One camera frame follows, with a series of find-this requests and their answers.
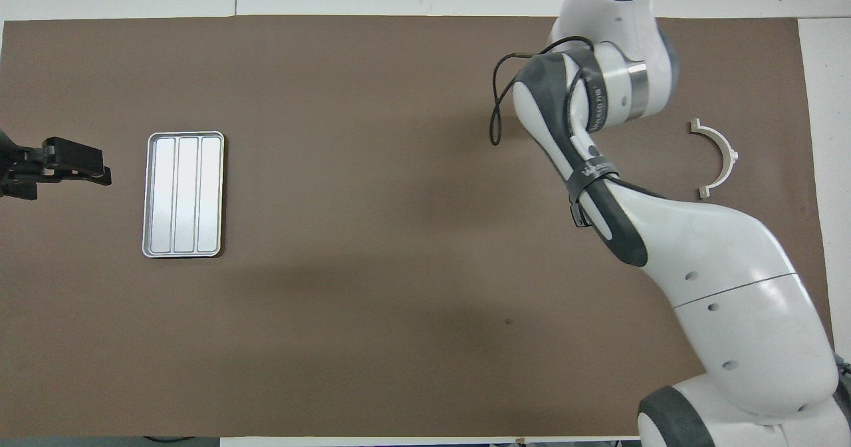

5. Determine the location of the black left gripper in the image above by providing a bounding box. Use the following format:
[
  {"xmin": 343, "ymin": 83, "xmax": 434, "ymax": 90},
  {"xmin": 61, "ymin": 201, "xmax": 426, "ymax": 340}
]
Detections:
[{"xmin": 0, "ymin": 131, "xmax": 112, "ymax": 200}]

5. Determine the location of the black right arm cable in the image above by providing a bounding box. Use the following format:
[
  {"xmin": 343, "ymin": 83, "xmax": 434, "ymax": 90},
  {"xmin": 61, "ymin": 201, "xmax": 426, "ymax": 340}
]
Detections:
[{"xmin": 490, "ymin": 35, "xmax": 592, "ymax": 146}]

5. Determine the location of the white curved plastic bracket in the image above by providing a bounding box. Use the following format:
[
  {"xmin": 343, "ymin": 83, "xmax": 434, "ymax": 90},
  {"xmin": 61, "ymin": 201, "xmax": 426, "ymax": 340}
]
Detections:
[{"xmin": 689, "ymin": 119, "xmax": 739, "ymax": 200}]

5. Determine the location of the silver metal tray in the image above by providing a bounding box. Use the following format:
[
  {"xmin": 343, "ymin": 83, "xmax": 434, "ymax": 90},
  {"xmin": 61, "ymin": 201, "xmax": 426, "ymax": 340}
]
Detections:
[{"xmin": 142, "ymin": 131, "xmax": 225, "ymax": 259}]

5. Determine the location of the brown table mat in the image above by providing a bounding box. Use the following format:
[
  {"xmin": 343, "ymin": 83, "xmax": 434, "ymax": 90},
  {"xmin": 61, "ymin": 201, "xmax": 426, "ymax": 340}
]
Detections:
[{"xmin": 0, "ymin": 16, "xmax": 832, "ymax": 438}]

